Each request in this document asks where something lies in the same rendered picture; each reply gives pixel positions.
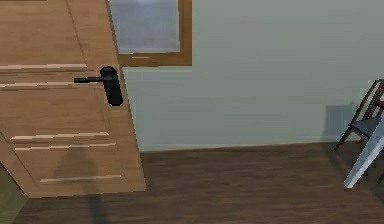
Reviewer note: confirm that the light wooden room door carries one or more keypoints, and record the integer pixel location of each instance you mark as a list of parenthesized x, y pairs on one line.
[(50, 110)]

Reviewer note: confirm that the dark wooden chair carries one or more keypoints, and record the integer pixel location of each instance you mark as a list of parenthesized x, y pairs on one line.
[(365, 125)]

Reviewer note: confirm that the wooden framed window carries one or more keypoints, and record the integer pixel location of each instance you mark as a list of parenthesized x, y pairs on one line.
[(150, 30)]

